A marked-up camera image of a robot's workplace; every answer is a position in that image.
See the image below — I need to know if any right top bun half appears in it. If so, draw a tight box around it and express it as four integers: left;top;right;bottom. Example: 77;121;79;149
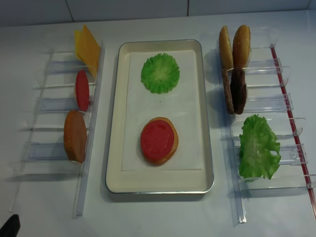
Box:
233;25;251;68

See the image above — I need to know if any round green lettuce piece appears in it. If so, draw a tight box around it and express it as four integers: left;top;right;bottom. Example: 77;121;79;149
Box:
141;53;180;94

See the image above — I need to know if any bun half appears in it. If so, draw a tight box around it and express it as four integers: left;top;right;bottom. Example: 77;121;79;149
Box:
233;25;251;68
219;25;234;69

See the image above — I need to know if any orange cheese slice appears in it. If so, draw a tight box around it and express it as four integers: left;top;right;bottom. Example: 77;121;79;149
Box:
81;24;101;78

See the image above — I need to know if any clear acrylic rack right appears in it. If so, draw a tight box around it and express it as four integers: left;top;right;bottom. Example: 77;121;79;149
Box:
220;28;316;224

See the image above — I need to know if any large green lettuce leaf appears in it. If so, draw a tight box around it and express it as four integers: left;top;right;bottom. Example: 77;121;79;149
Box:
239;115;281;179

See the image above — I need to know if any clear acrylic rack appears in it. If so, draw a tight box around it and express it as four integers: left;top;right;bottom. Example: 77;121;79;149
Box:
220;28;316;224
8;45;105;219

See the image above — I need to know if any cream metal tray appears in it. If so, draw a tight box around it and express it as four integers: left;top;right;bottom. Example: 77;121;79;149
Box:
106;39;214;194

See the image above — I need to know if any lighter brown meat patty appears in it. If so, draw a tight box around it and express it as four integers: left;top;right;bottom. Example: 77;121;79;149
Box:
222;69;235;115

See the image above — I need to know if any bottom bun slice on tray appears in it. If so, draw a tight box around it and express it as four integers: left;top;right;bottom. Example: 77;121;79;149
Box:
141;118;179;165

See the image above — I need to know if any clear acrylic rack left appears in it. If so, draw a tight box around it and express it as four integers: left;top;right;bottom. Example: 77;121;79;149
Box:
8;45;105;219

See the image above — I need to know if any dark brown meat patty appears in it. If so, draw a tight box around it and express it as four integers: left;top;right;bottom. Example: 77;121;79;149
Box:
230;68;247;115

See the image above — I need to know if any upright red tomato slice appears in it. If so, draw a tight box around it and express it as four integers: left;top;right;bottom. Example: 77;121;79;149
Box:
74;70;89;112

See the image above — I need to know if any pale yellow cheese slice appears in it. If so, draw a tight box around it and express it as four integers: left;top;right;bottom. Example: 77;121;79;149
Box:
75;30;84;62

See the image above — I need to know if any left top bun half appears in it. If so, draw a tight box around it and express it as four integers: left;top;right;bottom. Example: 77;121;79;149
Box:
219;25;234;69

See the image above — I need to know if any upright brown bun slice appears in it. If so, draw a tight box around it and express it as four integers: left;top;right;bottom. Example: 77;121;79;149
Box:
63;111;87;163

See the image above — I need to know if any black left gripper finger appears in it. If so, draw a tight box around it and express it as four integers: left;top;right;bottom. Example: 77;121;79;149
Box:
0;214;20;237

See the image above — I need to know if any red tomato slice on bun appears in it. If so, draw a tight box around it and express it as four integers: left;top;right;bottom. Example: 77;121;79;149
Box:
140;118;175;160

